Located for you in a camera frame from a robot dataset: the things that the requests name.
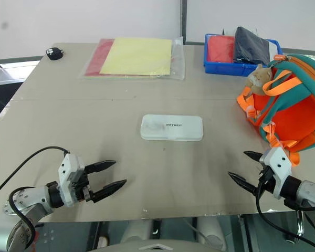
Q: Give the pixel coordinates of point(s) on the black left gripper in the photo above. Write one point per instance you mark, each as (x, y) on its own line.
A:
(80, 185)

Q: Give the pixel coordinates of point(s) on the blue plastic bin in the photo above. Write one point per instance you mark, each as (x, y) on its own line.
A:
(225, 68)

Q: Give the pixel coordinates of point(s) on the yellow paper sheet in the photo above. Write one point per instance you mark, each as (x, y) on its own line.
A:
(139, 56)

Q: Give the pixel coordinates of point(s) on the tan plush toy charm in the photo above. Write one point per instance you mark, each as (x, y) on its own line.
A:
(258, 78)

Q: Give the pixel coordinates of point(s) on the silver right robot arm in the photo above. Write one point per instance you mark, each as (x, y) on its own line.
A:
(309, 194)

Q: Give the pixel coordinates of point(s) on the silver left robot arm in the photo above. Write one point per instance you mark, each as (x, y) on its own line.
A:
(29, 197)

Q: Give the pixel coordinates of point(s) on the white plastic case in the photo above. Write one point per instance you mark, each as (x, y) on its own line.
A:
(172, 127)

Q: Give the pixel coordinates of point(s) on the red folded cloth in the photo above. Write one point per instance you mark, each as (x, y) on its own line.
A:
(220, 48)

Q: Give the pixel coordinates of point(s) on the dark navy folded bag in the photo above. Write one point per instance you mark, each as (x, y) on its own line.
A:
(252, 47)

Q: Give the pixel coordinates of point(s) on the grey window frame post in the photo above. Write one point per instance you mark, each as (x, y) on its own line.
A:
(183, 21)

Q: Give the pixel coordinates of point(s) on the grey robot torso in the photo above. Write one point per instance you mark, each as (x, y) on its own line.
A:
(157, 246)

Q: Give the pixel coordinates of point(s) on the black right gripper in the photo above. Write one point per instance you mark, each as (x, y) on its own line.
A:
(266, 181)

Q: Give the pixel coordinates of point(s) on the orange and teal backpack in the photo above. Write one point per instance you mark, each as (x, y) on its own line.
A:
(299, 115)

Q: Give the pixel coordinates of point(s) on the black paw print object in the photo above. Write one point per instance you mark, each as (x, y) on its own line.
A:
(53, 53)

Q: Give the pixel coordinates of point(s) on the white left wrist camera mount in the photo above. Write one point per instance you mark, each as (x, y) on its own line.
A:
(67, 173)

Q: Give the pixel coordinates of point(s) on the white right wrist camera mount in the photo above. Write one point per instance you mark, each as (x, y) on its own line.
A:
(278, 164)

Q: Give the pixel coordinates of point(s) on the white rounded leg shape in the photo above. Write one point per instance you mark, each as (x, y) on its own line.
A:
(136, 231)
(210, 232)

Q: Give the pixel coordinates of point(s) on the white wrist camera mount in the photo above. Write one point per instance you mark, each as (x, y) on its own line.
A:
(278, 164)
(67, 173)

